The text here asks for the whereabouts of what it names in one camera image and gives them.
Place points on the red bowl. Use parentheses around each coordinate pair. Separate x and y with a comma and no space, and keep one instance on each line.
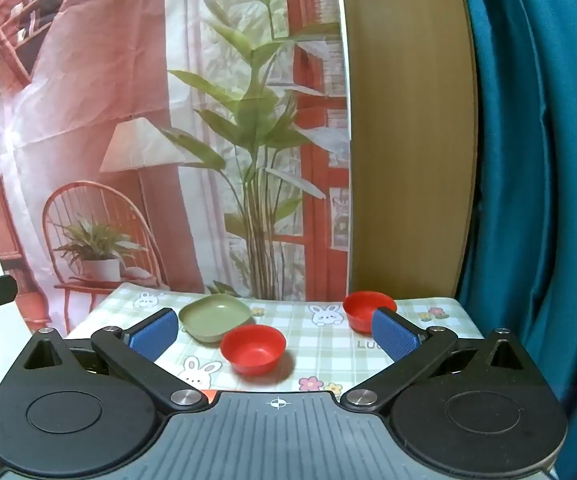
(253,350)
(360,306)

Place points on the printed room backdrop cloth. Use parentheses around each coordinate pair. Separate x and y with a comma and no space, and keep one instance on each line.
(182,145)

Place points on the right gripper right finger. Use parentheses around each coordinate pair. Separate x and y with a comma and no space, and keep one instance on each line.
(416,354)

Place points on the teal curtain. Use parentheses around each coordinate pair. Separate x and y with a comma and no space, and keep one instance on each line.
(520,271)

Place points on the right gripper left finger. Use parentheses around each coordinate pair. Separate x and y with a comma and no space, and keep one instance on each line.
(131,354)

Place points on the green square plate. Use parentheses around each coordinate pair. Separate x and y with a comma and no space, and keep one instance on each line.
(209,318)

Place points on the checked bunny tablecloth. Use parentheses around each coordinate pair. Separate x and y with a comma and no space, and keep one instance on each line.
(217,342)

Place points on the wooden headboard panel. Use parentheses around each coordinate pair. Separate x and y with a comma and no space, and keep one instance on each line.
(412,83)

